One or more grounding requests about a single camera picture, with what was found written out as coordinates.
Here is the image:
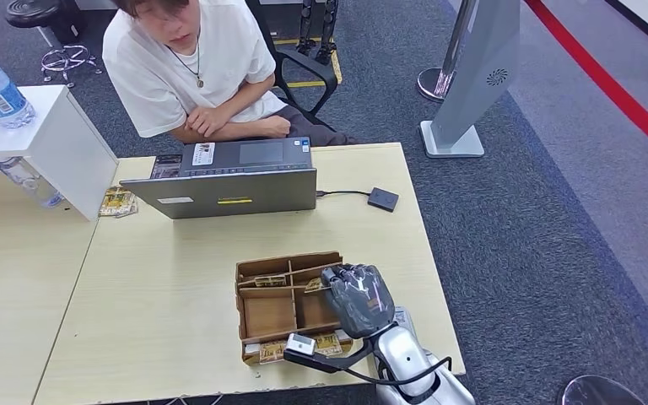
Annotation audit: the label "person's right hand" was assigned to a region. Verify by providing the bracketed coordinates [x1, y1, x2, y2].
[260, 116, 292, 140]

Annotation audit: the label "person's left hand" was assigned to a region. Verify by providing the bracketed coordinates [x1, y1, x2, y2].
[186, 105, 230, 138]

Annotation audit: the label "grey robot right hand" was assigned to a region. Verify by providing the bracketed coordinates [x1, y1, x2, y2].
[321, 263, 397, 340]

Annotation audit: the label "white ID card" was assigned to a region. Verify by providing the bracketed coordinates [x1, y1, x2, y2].
[192, 142, 217, 167]

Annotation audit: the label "white card reader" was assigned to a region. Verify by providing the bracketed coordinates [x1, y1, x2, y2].
[393, 305, 418, 338]

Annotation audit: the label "person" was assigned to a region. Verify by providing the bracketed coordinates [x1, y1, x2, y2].
[101, 0, 361, 148]

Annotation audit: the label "brown wooden card organizer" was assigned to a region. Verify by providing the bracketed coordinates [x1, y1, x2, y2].
[235, 251, 354, 367]

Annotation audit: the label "stack of gold key cards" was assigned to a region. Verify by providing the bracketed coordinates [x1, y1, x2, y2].
[99, 186, 139, 219]

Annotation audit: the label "yellow floor tape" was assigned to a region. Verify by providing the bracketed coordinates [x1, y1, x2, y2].
[272, 37, 343, 89]

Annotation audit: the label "black rectangular phone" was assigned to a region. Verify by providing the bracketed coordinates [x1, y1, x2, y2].
[150, 154, 184, 180]

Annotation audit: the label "black office chair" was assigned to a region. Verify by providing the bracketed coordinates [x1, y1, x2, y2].
[246, 0, 340, 132]

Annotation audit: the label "grey laptop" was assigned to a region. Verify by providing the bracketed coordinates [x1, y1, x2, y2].
[120, 137, 318, 220]

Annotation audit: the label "small black square device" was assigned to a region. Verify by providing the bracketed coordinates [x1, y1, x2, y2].
[366, 186, 401, 213]

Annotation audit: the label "black humanoid robot legs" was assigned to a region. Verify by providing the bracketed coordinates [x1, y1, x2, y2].
[295, 0, 341, 67]

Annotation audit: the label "white desk riser shelf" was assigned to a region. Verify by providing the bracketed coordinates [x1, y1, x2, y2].
[0, 85, 120, 223]

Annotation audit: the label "clear unlabelled plastic bottle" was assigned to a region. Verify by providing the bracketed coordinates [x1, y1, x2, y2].
[0, 156, 65, 209]

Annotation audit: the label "grey kiosk stand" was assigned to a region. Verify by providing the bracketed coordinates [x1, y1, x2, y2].
[419, 0, 521, 160]

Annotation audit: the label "black stool chrome base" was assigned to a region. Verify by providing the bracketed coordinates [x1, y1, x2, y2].
[5, 0, 103, 89]

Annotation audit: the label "round chrome base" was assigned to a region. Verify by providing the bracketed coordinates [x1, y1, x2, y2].
[557, 375, 646, 405]

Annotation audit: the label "red floor tape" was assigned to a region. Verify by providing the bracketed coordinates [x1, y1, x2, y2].
[523, 0, 648, 169]

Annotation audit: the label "dark cord pendant necklace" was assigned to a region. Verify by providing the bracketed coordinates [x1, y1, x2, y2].
[165, 35, 205, 89]

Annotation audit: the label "black camera bracket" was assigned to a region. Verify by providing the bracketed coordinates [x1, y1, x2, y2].
[283, 341, 375, 375]

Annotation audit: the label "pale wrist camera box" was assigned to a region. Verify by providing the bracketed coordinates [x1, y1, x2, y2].
[284, 333, 318, 359]

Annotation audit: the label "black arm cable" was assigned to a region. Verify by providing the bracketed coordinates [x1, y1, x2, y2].
[323, 356, 452, 388]

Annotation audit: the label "chrome stanchion post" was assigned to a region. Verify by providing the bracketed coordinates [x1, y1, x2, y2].
[416, 0, 478, 104]

